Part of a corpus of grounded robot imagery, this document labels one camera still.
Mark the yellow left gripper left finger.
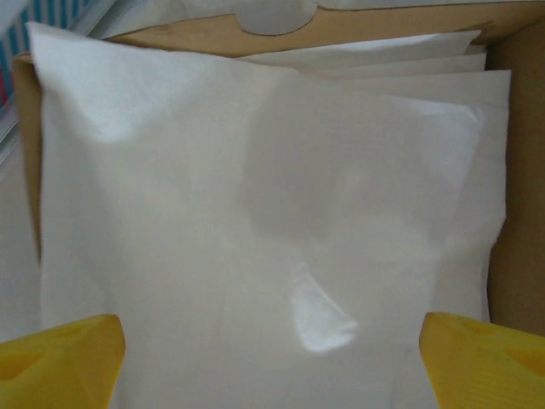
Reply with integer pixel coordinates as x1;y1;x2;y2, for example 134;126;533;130
0;314;127;409

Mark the cardboard napkin box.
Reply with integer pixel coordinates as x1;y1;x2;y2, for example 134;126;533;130
12;0;545;337

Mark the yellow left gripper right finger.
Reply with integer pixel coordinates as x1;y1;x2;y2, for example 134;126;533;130
419;311;545;409

